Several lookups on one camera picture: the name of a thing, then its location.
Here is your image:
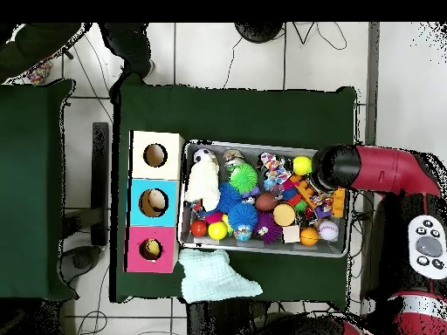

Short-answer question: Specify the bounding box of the cream waffle cloth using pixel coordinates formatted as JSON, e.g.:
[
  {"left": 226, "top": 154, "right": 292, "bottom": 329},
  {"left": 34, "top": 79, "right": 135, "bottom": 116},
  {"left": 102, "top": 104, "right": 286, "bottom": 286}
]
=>
[{"left": 183, "top": 161, "right": 222, "bottom": 210}]

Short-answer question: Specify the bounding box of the multicoloured patterned cloth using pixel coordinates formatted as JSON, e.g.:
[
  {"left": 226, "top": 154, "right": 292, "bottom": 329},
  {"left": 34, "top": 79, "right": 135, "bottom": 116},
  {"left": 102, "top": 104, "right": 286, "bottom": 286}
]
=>
[{"left": 259, "top": 152, "right": 282, "bottom": 173}]

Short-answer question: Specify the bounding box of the wooden box with three holes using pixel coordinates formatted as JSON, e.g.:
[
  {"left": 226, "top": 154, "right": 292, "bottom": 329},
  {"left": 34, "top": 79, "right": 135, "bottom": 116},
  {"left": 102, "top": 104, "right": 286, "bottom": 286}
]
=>
[{"left": 125, "top": 130, "right": 184, "bottom": 274}]

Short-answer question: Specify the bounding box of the clear mesh bin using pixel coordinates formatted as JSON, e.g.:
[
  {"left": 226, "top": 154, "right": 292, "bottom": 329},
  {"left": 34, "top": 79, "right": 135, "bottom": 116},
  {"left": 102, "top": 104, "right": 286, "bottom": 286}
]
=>
[{"left": 178, "top": 141, "right": 354, "bottom": 258}]

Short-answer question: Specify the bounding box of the large blue spiky ball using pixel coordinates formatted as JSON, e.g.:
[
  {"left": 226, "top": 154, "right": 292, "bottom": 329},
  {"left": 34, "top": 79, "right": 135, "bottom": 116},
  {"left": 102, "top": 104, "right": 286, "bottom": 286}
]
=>
[{"left": 216, "top": 182, "right": 243, "bottom": 214}]

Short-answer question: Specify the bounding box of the small soccer ball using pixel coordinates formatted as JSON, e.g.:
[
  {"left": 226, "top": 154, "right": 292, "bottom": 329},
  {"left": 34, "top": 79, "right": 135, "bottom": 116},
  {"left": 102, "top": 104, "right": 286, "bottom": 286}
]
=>
[{"left": 193, "top": 147, "right": 214, "bottom": 165}]

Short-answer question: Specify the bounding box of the brown toy football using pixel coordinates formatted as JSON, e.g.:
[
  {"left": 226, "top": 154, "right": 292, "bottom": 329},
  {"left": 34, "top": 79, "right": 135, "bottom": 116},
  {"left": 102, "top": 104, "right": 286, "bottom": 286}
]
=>
[{"left": 254, "top": 193, "right": 279, "bottom": 214}]

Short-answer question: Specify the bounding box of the yellow-green ball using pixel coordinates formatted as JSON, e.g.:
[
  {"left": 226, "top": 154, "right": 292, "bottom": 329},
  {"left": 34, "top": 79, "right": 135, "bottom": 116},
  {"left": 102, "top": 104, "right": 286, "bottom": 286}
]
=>
[{"left": 209, "top": 222, "right": 230, "bottom": 242}]

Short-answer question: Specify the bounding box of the red ball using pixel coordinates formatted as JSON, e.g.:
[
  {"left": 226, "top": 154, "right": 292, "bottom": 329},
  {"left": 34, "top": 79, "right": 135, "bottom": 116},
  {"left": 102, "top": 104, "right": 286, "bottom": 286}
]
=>
[{"left": 190, "top": 221, "right": 210, "bottom": 238}]

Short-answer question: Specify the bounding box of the purple spiky ball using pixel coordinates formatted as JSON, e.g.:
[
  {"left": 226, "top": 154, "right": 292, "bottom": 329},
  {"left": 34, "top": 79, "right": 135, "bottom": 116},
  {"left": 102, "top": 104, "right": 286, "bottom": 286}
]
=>
[{"left": 257, "top": 212, "right": 282, "bottom": 245}]

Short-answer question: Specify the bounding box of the dark green tablecloth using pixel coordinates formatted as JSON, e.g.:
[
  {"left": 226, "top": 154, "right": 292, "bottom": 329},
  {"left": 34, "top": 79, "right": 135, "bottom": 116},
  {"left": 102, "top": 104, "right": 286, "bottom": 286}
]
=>
[
  {"left": 0, "top": 79, "right": 74, "bottom": 301},
  {"left": 111, "top": 72, "right": 359, "bottom": 303}
]

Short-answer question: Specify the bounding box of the yellow tennis ball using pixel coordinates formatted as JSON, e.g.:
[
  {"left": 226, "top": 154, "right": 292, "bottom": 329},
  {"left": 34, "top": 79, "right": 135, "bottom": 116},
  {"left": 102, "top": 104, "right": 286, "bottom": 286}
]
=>
[{"left": 292, "top": 155, "right": 313, "bottom": 176}]

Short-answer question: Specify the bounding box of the mint green cloth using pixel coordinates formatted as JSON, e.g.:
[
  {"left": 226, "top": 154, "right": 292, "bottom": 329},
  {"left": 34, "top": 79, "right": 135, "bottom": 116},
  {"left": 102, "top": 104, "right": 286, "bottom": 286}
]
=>
[{"left": 180, "top": 249, "right": 264, "bottom": 304}]

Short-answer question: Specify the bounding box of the small orange basketball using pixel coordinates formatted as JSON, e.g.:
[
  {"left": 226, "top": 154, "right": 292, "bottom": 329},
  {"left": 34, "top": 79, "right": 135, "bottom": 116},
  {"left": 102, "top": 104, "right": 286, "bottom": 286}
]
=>
[{"left": 299, "top": 227, "right": 320, "bottom": 248}]

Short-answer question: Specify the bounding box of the white baseball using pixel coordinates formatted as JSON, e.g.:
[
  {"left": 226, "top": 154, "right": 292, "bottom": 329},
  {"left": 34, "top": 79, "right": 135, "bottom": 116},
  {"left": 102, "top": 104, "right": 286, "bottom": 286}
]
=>
[{"left": 317, "top": 219, "right": 340, "bottom": 243}]

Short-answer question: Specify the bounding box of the black chair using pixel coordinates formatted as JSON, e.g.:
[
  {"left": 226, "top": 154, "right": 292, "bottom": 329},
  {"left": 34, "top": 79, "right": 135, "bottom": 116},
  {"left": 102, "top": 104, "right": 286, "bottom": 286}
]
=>
[{"left": 61, "top": 121, "right": 112, "bottom": 280}]

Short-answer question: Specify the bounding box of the black round stand base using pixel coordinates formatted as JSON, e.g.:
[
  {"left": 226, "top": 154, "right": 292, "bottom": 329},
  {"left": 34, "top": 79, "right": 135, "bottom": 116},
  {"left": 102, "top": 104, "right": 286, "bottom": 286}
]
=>
[{"left": 233, "top": 22, "right": 284, "bottom": 43}]

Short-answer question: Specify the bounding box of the multicoloured patterned object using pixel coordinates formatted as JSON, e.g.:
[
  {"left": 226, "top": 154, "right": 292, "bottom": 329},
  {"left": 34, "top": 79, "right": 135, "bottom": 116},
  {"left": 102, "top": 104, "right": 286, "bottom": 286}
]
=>
[{"left": 26, "top": 61, "right": 53, "bottom": 85}]

